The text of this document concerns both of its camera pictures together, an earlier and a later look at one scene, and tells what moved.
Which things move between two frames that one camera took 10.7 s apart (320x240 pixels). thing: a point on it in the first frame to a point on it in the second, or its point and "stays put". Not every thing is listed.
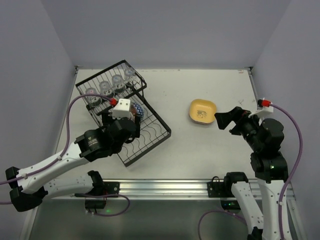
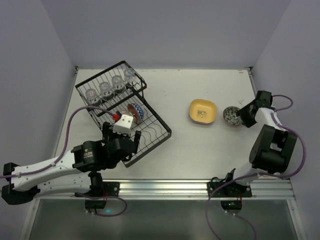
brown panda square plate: [201, 122] stays put
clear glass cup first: [94, 101] stays put
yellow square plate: [202, 110] stays put
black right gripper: [236, 120] to [249, 114]
